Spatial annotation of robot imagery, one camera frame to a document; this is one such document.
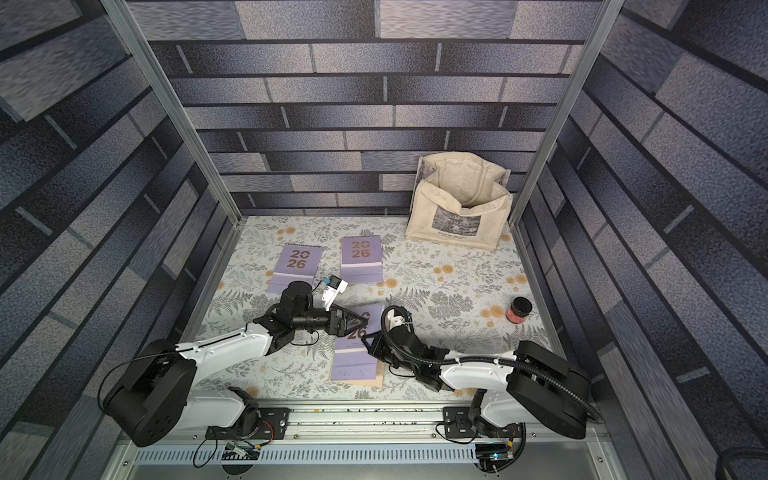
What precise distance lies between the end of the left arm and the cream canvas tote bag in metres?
0.48

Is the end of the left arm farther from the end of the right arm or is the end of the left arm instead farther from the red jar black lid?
the red jar black lid

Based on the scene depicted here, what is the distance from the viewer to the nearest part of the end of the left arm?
2.15ft

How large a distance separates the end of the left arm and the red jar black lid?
0.47 metres

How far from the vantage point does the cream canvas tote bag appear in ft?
3.15

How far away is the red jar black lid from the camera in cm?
88
